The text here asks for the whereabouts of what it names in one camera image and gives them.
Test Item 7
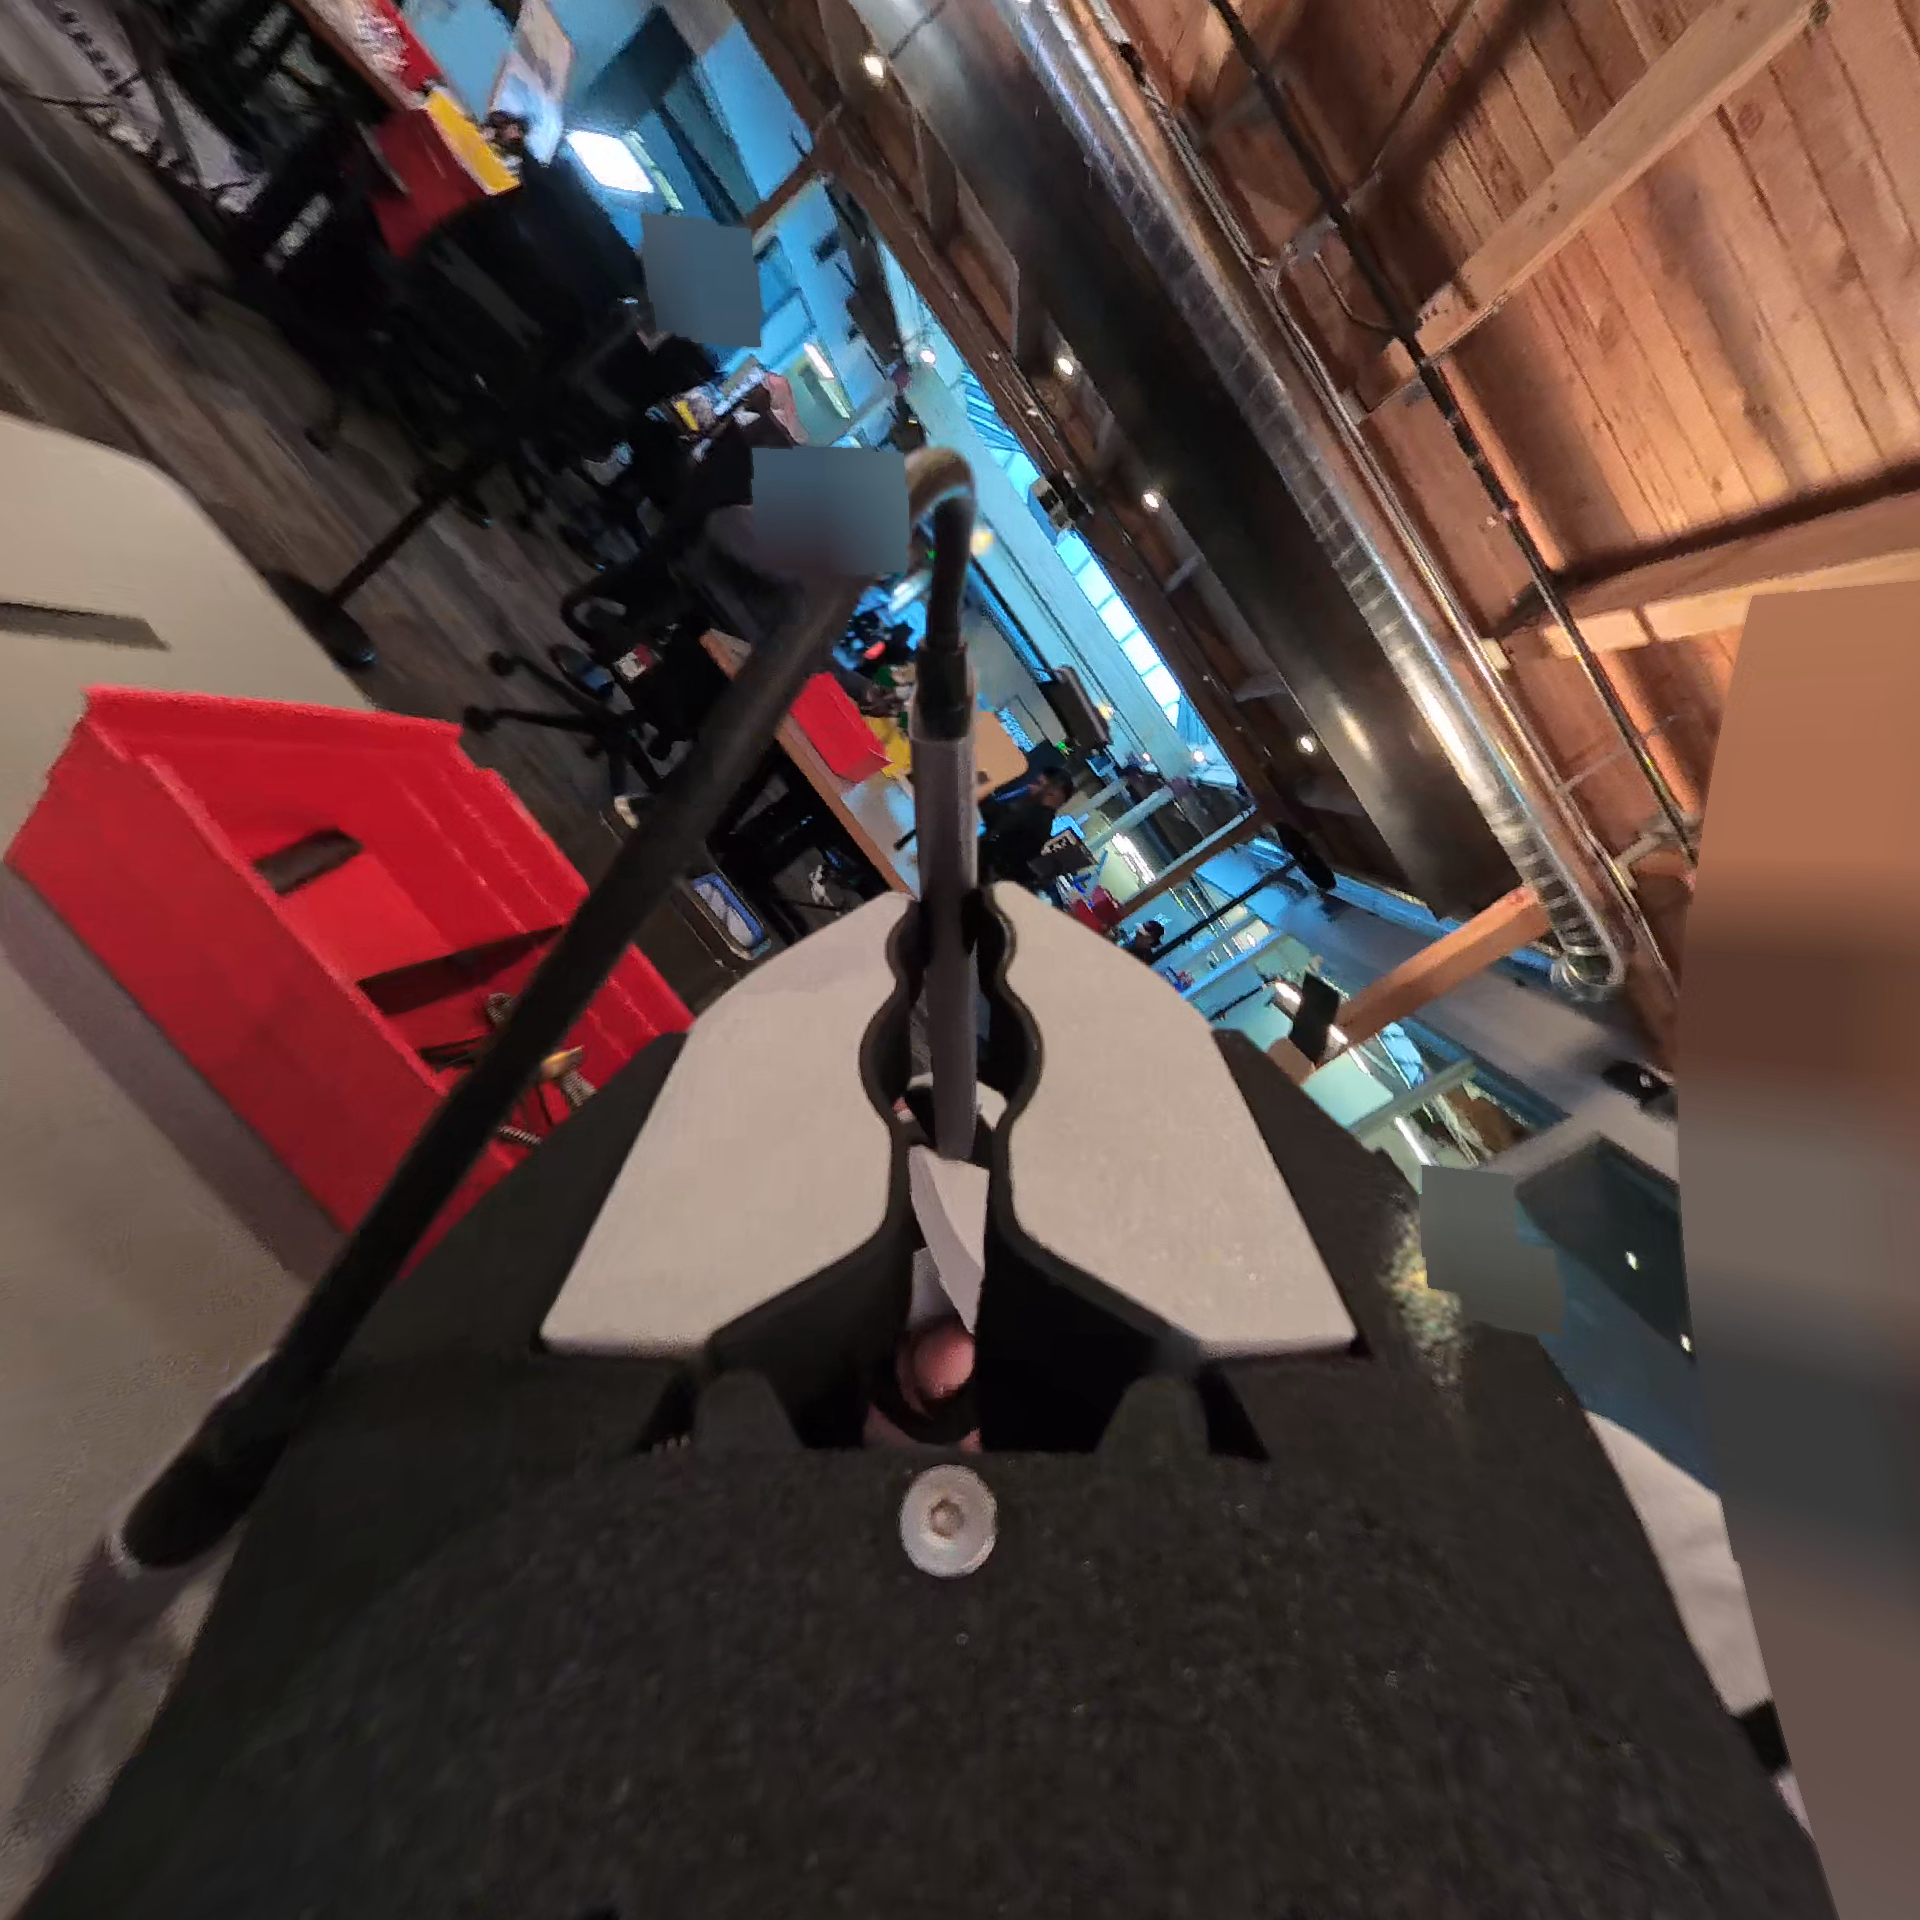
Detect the person's white shirt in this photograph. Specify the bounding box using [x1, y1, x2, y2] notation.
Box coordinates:
[1576, 1409, 1801, 1800]

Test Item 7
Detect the black office chair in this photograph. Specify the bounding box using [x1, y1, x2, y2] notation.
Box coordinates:
[466, 391, 813, 828]

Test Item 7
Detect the grey hub with cable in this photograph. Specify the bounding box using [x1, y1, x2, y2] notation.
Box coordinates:
[106, 449, 1008, 1383]

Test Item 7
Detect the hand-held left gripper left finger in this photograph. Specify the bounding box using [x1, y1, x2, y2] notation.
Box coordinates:
[542, 891, 918, 1406]

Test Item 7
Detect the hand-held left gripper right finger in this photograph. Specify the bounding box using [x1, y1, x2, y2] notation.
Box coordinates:
[986, 886, 1359, 1406]

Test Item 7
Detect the dark desk cable flap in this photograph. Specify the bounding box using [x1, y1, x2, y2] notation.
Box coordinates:
[0, 600, 168, 648]

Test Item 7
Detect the grey desk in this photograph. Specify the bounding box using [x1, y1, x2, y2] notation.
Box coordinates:
[0, 416, 602, 1920]

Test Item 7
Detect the red plastic bin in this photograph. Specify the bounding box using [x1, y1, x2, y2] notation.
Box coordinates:
[7, 691, 697, 1277]

